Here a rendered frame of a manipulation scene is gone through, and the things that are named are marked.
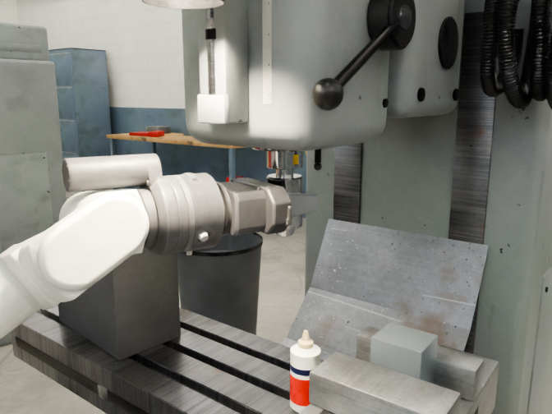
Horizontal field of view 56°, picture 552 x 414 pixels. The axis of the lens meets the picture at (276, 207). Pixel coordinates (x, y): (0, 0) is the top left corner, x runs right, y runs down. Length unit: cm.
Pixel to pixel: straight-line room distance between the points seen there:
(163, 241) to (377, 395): 27
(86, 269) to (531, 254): 70
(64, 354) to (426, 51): 74
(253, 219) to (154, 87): 692
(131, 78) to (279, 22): 735
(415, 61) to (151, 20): 693
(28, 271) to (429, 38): 54
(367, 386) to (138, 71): 732
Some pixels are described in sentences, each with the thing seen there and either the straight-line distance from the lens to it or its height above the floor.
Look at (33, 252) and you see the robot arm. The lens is 51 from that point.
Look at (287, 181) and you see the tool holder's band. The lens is 64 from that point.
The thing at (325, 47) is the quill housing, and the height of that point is 142.
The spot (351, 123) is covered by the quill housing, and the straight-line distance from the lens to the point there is 59.
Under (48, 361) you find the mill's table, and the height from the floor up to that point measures 92.
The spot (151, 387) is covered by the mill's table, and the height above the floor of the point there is 96.
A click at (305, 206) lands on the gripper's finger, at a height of 123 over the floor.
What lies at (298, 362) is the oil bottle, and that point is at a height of 103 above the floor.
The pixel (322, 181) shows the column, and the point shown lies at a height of 120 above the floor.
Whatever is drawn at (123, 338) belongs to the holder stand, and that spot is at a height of 99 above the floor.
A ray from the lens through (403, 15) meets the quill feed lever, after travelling 62.
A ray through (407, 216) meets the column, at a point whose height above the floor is 115.
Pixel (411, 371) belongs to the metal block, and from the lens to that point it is 61.
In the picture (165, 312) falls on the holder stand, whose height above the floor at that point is 101.
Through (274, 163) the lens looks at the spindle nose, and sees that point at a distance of 63.
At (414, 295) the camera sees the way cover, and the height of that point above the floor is 102.
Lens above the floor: 137
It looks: 12 degrees down
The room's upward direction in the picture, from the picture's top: straight up
